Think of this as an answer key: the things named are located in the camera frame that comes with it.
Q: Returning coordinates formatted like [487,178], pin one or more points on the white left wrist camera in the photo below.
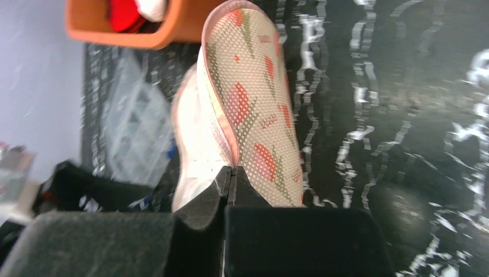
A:
[18,192]

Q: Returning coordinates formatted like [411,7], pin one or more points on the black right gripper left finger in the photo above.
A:
[186,243]

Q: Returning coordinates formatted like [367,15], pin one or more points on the white bra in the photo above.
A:
[152,10]

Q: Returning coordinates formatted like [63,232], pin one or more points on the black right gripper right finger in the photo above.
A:
[264,241]

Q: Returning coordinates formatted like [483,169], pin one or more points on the clear plastic screw organizer box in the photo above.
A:
[137,127]

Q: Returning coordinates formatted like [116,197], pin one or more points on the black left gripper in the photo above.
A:
[71,188]

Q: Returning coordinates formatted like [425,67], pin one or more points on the peach print mesh laundry bag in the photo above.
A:
[233,108]

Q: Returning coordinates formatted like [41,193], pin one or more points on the bright red bra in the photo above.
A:
[124,17]

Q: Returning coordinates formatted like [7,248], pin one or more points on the orange plastic basin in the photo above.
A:
[183,23]

